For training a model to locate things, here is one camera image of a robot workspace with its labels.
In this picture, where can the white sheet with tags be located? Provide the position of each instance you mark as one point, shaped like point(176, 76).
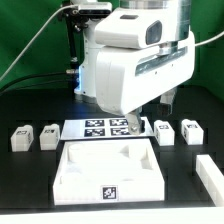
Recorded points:
point(102, 128)

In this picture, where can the white obstacle bar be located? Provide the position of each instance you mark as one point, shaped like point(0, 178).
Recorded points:
point(212, 178)

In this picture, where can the grey camera on mount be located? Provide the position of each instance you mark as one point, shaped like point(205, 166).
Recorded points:
point(95, 8)

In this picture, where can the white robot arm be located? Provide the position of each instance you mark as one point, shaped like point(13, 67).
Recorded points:
point(140, 24)

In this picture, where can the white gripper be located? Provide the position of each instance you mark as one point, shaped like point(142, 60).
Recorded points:
point(127, 79)

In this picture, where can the white square tabletop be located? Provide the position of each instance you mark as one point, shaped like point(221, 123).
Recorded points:
point(108, 171)

